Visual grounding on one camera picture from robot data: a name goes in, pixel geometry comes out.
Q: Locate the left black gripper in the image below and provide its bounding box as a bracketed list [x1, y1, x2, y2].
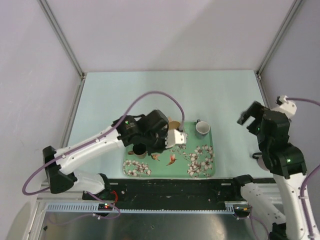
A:
[141, 127, 173, 155]

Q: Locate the beige round ceramic mug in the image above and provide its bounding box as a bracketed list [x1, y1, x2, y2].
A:
[168, 117, 182, 131]

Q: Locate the brown ceramic mug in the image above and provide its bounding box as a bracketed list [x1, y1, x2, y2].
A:
[127, 143, 147, 159]

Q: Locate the pale pink ceramic mug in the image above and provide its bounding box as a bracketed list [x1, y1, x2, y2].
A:
[251, 152, 269, 171]

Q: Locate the small grey-blue cup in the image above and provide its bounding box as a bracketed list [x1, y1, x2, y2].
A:
[195, 119, 211, 139]

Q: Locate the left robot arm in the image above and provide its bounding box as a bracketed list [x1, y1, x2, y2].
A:
[42, 110, 174, 200]

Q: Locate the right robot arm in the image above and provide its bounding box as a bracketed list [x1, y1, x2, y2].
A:
[231, 98, 320, 240]

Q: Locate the green floral hummingbird tray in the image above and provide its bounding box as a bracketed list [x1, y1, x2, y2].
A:
[122, 121, 216, 179]

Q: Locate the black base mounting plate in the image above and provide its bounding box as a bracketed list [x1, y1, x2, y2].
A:
[98, 175, 257, 211]

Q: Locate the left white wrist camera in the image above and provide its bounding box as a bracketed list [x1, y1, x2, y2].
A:
[165, 129, 187, 149]

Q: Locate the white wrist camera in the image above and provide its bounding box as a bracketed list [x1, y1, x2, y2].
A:
[165, 129, 187, 149]
[271, 95, 297, 119]

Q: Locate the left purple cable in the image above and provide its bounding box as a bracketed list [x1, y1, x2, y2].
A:
[21, 90, 186, 226]

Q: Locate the purple cable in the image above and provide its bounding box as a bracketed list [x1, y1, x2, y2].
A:
[21, 90, 186, 226]
[247, 97, 320, 240]

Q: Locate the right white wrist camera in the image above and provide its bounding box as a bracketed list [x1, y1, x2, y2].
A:
[271, 95, 297, 119]

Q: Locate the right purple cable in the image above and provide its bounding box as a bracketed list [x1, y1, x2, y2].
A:
[247, 97, 320, 240]

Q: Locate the aluminium front rail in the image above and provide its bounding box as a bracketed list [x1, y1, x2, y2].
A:
[37, 182, 307, 203]

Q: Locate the white slotted cable duct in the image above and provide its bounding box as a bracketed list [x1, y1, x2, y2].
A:
[45, 202, 235, 214]

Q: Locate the right aluminium frame post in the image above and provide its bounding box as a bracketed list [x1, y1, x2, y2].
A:
[255, 0, 305, 79]

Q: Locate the aluminium frame post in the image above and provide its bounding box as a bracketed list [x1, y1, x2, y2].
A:
[255, 0, 305, 79]
[37, 0, 85, 81]

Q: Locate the left aluminium frame post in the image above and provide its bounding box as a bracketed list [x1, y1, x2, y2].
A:
[37, 0, 85, 81]

